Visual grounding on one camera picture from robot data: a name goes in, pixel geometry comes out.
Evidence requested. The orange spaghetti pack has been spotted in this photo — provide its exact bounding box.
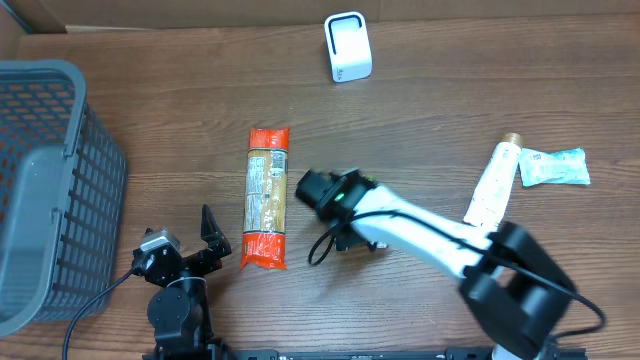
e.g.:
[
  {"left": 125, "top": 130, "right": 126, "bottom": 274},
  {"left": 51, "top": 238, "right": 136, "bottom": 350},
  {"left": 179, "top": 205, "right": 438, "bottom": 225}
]
[{"left": 241, "top": 127, "right": 290, "bottom": 270}]

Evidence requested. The white tube gold cap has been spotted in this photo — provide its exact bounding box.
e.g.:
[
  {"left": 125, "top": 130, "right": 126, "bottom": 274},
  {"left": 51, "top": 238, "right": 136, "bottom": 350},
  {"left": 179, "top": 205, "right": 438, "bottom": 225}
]
[{"left": 463, "top": 133, "right": 522, "bottom": 231}]

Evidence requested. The teal tissue wipes pack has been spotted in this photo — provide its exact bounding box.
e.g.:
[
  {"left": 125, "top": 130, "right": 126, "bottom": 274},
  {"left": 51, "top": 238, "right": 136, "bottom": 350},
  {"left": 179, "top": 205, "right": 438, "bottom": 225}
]
[{"left": 519, "top": 148, "right": 591, "bottom": 187}]

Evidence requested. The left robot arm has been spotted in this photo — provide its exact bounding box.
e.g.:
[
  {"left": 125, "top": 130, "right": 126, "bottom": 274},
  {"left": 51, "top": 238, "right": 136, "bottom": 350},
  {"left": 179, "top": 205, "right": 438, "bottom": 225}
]
[{"left": 132, "top": 205, "right": 232, "bottom": 359}]

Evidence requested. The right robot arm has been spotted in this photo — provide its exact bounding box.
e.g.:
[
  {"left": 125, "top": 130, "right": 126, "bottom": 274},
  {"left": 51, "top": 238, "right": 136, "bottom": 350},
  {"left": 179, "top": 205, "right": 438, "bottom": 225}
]
[{"left": 295, "top": 170, "right": 575, "bottom": 359}]

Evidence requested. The white barcode scanner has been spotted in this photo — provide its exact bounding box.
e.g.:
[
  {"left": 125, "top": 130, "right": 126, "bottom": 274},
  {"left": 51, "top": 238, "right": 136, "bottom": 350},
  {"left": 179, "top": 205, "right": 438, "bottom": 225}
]
[{"left": 324, "top": 11, "right": 373, "bottom": 83}]

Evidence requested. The grey plastic mesh basket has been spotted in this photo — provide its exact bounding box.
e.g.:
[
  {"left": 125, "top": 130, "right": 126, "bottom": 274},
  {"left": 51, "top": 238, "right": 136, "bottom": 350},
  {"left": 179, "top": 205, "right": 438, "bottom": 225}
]
[{"left": 1, "top": 60, "right": 128, "bottom": 336}]

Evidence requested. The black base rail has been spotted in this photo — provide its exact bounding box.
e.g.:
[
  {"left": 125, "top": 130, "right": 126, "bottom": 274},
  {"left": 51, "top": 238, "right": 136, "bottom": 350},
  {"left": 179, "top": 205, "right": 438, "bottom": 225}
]
[{"left": 142, "top": 344, "right": 589, "bottom": 360}]

